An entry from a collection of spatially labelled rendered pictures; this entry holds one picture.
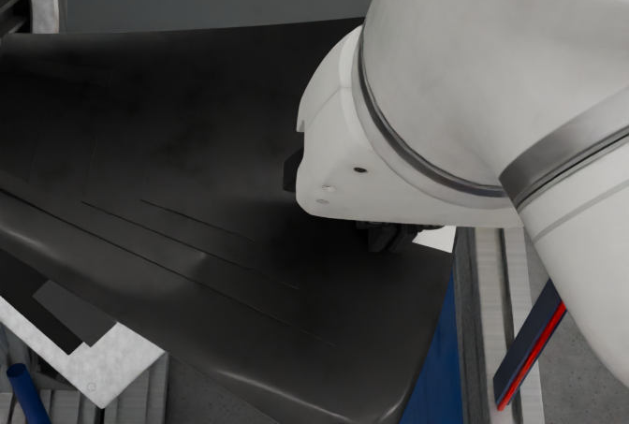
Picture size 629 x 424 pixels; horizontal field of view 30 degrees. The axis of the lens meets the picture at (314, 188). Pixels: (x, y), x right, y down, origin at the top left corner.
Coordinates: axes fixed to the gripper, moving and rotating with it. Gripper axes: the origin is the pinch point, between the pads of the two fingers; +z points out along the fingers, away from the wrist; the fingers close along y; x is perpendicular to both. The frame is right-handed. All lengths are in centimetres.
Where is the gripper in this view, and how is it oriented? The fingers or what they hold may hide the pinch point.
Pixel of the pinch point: (392, 210)
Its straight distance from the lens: 53.4
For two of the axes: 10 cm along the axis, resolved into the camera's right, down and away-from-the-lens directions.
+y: -9.9, -0.6, -1.0
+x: -0.3, 9.6, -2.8
